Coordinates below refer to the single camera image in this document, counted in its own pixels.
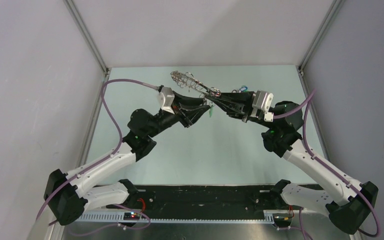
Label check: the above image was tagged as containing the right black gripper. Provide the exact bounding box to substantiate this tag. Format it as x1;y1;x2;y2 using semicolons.
205;90;277;130

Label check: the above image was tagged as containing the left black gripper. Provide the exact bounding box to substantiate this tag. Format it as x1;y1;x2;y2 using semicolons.
146;91;210;138

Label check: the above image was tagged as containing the green key tag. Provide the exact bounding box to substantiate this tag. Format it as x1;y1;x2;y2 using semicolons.
209;107;214;118

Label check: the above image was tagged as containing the metal disc with keyrings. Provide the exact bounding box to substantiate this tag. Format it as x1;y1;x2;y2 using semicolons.
170;70;221;97

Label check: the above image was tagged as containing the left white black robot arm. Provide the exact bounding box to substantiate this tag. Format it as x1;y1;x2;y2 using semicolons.
44;90;210;226

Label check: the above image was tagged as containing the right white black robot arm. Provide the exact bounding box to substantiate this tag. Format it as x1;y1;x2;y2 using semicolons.
206;90;379;235

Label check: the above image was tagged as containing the blue key tag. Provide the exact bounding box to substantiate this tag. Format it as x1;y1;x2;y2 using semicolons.
238;85;248;93

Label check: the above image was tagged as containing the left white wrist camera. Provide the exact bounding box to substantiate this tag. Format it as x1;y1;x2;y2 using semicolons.
157;86;175;115

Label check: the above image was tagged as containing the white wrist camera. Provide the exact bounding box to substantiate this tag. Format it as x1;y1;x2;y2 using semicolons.
250;90;274;122
157;86;175;115

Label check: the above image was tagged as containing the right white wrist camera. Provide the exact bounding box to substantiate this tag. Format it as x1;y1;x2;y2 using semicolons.
250;90;274;122

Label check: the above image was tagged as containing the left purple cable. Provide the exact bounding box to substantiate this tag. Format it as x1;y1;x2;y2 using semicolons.
35;78;161;238

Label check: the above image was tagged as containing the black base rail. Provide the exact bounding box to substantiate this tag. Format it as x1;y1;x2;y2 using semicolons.
122;185;289;220

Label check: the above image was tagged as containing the white slotted cable duct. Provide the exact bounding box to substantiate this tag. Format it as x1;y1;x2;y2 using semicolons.
76;210;293;224

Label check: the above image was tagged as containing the right aluminium frame post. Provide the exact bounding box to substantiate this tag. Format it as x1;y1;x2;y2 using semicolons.
297;0;346;76

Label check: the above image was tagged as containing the aluminium frame post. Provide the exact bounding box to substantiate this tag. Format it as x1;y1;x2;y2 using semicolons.
63;0;109;76
297;0;346;76

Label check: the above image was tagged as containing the left aluminium frame post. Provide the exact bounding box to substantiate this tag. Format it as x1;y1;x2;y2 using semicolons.
63;0;109;76

